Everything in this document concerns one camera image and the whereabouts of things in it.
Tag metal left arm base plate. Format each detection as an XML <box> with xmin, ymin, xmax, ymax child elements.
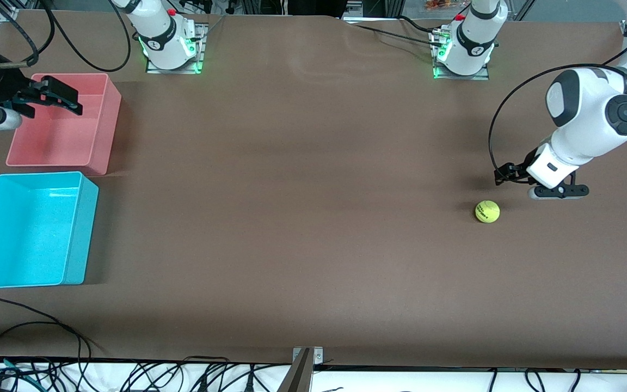
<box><xmin>432</xmin><ymin>30</ymin><xmax>489</xmax><ymax>81</ymax></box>

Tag short black right arm cable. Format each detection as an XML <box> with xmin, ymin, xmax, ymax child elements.
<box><xmin>0</xmin><ymin>0</ymin><xmax>40</xmax><ymax>69</ymax></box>

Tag teal floor cable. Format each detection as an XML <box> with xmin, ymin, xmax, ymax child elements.
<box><xmin>0</xmin><ymin>354</ymin><xmax>39</xmax><ymax>390</ymax></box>

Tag long black right arm cable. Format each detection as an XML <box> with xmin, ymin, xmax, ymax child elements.
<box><xmin>41</xmin><ymin>0</ymin><xmax>131</xmax><ymax>73</ymax></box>

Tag looped black floor cable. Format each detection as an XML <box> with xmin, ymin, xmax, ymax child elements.
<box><xmin>0</xmin><ymin>297</ymin><xmax>94</xmax><ymax>392</ymax></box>

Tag blue plastic bin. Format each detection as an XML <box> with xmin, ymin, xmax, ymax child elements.
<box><xmin>0</xmin><ymin>171</ymin><xmax>99</xmax><ymax>289</ymax></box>

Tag pink plastic bin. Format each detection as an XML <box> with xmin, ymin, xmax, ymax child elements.
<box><xmin>6</xmin><ymin>73</ymin><xmax>122</xmax><ymax>176</ymax></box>

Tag black base cable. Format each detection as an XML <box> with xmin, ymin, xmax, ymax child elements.
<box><xmin>354</xmin><ymin>23</ymin><xmax>437</xmax><ymax>44</ymax></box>
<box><xmin>398</xmin><ymin>15</ymin><xmax>447</xmax><ymax>36</ymax></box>

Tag yellow-green tennis ball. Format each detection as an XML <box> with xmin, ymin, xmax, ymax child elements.
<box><xmin>475</xmin><ymin>200</ymin><xmax>501</xmax><ymax>224</ymax></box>

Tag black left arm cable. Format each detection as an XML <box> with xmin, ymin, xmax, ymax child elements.
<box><xmin>488</xmin><ymin>64</ymin><xmax>627</xmax><ymax>173</ymax></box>

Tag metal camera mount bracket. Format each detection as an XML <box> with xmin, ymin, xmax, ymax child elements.
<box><xmin>278</xmin><ymin>347</ymin><xmax>324</xmax><ymax>392</ymax></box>

